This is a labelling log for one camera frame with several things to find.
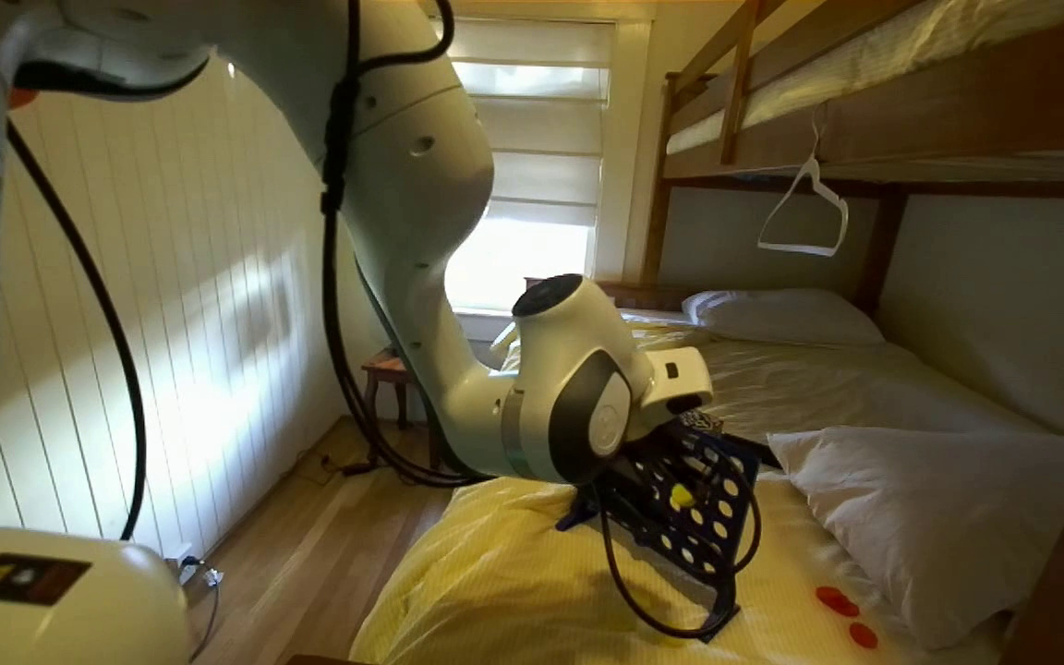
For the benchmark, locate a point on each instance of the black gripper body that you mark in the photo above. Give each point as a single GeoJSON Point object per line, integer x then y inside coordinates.
{"type": "Point", "coordinates": [661, 446]}

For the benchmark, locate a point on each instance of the yellow game chip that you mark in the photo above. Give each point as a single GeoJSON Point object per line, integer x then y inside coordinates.
{"type": "Point", "coordinates": [681, 495]}

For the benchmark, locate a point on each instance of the white robot base with label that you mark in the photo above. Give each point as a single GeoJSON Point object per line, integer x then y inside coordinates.
{"type": "Point", "coordinates": [52, 602]}

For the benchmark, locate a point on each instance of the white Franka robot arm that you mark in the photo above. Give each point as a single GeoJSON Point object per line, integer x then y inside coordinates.
{"type": "Point", "coordinates": [422, 186]}

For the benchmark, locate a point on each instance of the dark blue connect four grid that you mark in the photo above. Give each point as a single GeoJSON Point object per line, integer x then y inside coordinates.
{"type": "Point", "coordinates": [719, 618]}

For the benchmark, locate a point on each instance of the red game chip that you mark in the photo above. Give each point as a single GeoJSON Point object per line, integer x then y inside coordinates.
{"type": "Point", "coordinates": [863, 634]}
{"type": "Point", "coordinates": [836, 601]}

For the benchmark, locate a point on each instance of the flat white pillow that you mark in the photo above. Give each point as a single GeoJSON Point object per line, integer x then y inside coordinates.
{"type": "Point", "coordinates": [793, 319]}

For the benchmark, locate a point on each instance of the pale yellow duvet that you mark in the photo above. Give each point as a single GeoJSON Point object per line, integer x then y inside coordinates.
{"type": "Point", "coordinates": [497, 578]}

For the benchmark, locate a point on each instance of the white plastic coat hanger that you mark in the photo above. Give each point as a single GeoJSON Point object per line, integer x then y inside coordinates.
{"type": "Point", "coordinates": [802, 249]}

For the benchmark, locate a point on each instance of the large white pillow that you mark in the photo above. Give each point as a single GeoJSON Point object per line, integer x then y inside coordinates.
{"type": "Point", "coordinates": [951, 519]}

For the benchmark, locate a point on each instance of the small wooden bedside table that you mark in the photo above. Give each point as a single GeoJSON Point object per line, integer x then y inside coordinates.
{"type": "Point", "coordinates": [386, 368]}

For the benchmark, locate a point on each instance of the bunk mattress with bedding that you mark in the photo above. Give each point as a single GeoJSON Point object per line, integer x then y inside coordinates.
{"type": "Point", "coordinates": [924, 39]}

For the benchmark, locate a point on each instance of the wooden bunk bed frame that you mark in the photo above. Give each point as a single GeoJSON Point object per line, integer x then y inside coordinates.
{"type": "Point", "coordinates": [988, 104]}

